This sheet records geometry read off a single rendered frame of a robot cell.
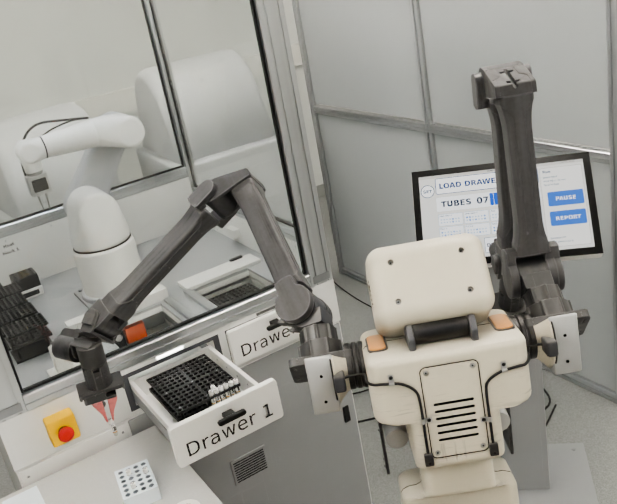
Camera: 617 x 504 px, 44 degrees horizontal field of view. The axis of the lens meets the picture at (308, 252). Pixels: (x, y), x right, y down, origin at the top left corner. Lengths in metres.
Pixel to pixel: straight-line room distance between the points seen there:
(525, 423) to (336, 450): 0.63
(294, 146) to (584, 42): 1.16
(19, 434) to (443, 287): 1.21
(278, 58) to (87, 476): 1.20
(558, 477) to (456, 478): 1.43
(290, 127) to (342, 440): 1.05
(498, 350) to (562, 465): 1.66
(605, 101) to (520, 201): 1.41
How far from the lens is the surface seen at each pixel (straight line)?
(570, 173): 2.37
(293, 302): 1.46
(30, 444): 2.14
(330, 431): 2.56
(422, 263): 1.35
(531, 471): 2.82
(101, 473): 2.10
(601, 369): 3.34
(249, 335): 2.23
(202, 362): 2.15
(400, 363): 1.32
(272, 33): 2.13
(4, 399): 2.07
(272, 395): 1.94
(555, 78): 2.99
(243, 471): 2.44
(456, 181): 2.36
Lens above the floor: 1.92
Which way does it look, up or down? 22 degrees down
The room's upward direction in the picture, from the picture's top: 11 degrees counter-clockwise
